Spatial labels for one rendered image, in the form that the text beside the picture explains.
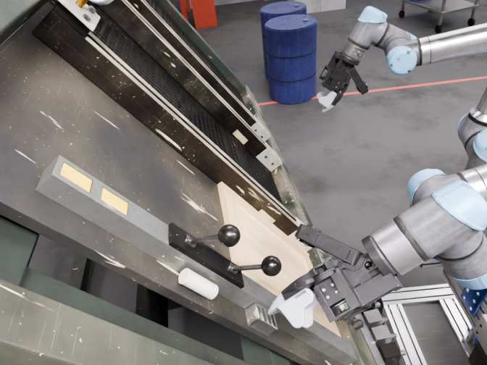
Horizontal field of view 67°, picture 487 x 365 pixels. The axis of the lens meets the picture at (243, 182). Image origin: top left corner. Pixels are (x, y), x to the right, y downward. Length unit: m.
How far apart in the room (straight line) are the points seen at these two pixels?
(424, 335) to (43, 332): 1.87
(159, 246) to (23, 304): 0.29
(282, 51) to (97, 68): 3.22
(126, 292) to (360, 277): 2.16
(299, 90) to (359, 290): 3.71
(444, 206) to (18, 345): 0.52
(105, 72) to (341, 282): 0.69
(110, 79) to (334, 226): 2.11
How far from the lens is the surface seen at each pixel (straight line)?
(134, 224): 0.63
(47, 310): 0.44
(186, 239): 0.68
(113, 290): 2.68
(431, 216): 0.57
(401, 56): 1.16
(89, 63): 0.95
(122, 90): 0.96
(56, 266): 3.04
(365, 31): 1.28
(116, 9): 1.45
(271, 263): 0.68
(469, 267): 0.65
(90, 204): 0.60
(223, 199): 1.05
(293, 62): 4.06
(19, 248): 0.58
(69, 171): 0.60
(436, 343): 2.10
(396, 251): 0.57
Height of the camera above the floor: 1.98
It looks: 39 degrees down
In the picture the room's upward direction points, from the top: 8 degrees counter-clockwise
